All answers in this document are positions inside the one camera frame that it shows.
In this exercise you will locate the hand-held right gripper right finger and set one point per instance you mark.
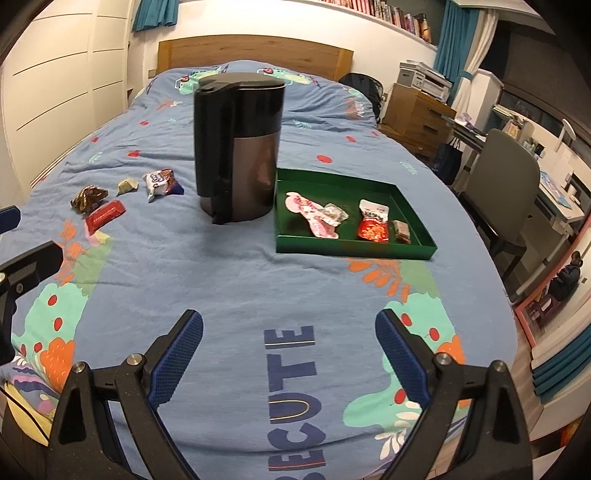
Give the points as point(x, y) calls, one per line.
point(401, 355)

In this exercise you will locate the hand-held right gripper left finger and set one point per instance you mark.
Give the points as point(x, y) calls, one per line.
point(180, 355)

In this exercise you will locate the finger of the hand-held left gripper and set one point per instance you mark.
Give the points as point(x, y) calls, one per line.
point(8, 219)
point(32, 263)

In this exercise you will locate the brown crinkled snack wrapper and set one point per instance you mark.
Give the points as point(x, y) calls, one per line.
point(87, 198)

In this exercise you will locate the red rectangular snack packet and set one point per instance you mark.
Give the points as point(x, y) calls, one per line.
point(104, 214)

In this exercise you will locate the cream candy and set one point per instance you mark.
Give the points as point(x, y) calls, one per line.
point(127, 186)

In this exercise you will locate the small brown snack bar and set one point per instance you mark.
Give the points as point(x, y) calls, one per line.
point(401, 230)

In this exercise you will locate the red silver snack packet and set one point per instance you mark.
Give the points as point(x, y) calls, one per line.
point(374, 226)

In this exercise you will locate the green tray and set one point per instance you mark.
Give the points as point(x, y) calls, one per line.
point(353, 221)

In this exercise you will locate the white purple snack packet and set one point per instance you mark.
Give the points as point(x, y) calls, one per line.
point(159, 182)

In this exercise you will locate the clear sheep candy packet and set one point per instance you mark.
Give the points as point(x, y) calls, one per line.
point(334, 213)

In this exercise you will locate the pink cartoon snack packet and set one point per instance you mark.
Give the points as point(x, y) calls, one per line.
point(302, 205)

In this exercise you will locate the printed blue blanket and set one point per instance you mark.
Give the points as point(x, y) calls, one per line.
point(231, 277)

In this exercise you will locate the red framed mirror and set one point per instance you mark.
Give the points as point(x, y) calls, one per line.
point(524, 321)

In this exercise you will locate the white wardrobe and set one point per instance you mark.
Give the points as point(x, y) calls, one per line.
point(55, 92)

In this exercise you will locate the dark tote bag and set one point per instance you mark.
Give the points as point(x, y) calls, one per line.
point(445, 161)

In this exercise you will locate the black electric kettle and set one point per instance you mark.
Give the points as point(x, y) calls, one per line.
point(240, 161)

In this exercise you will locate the grey chair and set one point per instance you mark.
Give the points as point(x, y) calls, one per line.
point(503, 175)

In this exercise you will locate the white desk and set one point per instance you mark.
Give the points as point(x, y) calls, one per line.
point(554, 203)

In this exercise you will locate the wooden drawer cabinet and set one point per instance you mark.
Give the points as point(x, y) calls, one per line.
point(415, 115)

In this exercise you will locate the teal curtain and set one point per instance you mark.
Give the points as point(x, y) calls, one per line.
point(152, 14)
point(450, 41)

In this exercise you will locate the black backpack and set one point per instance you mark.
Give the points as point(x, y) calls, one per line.
point(362, 85)

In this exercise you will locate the white printer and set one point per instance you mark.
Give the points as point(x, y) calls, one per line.
point(425, 81)

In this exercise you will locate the white desk lamp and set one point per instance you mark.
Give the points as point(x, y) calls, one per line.
point(567, 131)

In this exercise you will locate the wooden headboard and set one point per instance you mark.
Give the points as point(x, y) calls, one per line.
point(254, 50)

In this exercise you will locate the row of books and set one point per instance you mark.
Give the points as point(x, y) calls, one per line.
point(397, 14)

